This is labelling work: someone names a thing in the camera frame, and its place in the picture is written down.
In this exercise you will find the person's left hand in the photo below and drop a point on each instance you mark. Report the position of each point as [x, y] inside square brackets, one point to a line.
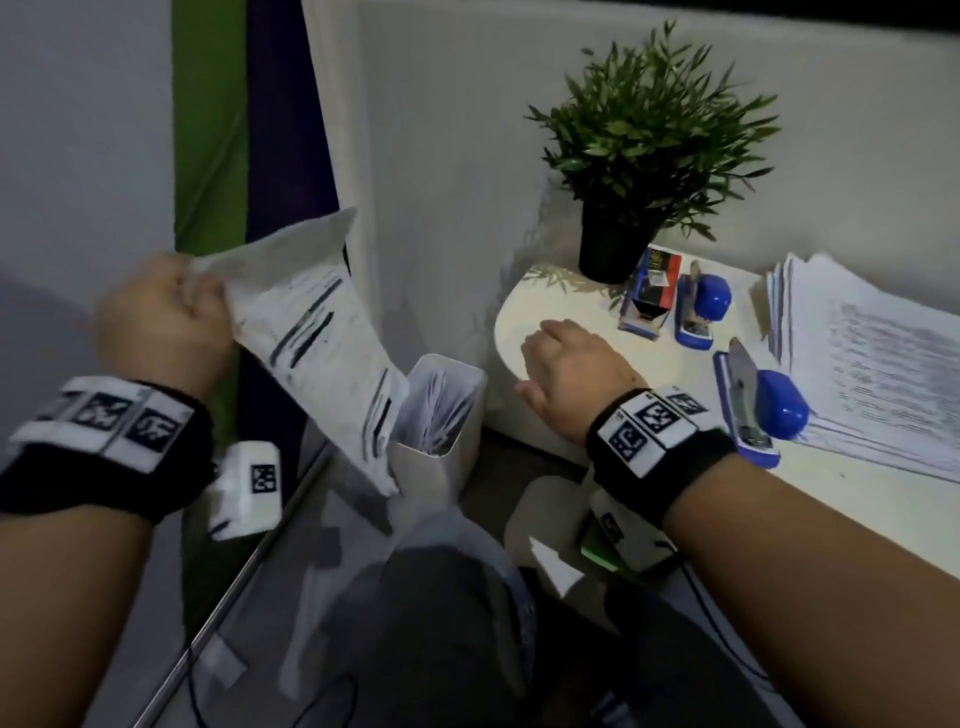
[165, 330]

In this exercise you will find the person's right hand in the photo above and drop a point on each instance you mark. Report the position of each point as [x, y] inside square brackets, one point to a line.
[577, 382]

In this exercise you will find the blue staples box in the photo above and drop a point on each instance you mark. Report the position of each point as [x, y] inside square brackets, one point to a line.
[652, 292]

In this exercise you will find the blue white stapler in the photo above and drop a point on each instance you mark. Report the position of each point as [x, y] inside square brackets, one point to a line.
[711, 296]
[780, 401]

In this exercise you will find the white paper bin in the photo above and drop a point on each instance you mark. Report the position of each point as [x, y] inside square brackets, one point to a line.
[427, 480]

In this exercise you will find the stack of printed papers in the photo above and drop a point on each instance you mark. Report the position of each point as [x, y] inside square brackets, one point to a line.
[877, 360]

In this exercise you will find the person's right forearm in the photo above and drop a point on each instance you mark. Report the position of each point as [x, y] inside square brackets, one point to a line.
[825, 600]

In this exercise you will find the person's left forearm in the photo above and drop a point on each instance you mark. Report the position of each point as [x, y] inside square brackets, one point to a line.
[60, 622]

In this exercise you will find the person's grey trousers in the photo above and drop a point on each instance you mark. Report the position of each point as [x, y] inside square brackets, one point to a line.
[435, 622]

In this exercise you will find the green flat board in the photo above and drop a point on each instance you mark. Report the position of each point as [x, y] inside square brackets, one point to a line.
[596, 551]

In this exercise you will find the green leaf print mat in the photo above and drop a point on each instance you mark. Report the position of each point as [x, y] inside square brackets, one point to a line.
[210, 112]

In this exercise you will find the green potted plant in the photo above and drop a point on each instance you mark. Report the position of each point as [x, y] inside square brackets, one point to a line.
[652, 127]

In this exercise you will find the dark window pane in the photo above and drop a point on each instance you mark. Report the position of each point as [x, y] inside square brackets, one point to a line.
[825, 11]

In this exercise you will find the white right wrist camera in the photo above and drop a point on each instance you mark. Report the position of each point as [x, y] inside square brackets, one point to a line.
[637, 544]

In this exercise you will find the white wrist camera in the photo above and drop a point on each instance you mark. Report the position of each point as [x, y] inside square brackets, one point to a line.
[637, 544]
[240, 502]

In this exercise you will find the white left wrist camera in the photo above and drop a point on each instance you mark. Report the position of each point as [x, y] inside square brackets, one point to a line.
[240, 502]

